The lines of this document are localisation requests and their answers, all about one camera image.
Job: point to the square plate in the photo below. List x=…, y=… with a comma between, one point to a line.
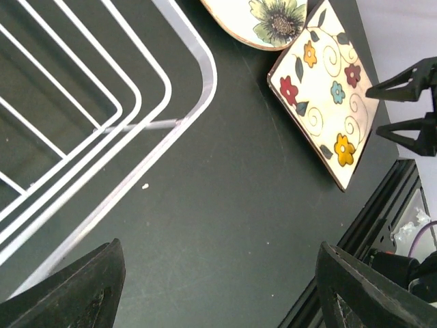
x=321, y=81

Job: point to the white wire dish rack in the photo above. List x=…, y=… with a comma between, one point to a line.
x=84, y=84

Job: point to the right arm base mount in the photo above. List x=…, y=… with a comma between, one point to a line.
x=418, y=278

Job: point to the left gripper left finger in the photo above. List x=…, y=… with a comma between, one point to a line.
x=85, y=293

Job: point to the green floral plate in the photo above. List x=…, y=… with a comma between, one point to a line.
x=267, y=25

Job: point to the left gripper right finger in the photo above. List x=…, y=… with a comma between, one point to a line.
x=349, y=288

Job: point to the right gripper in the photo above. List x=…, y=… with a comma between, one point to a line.
x=430, y=130

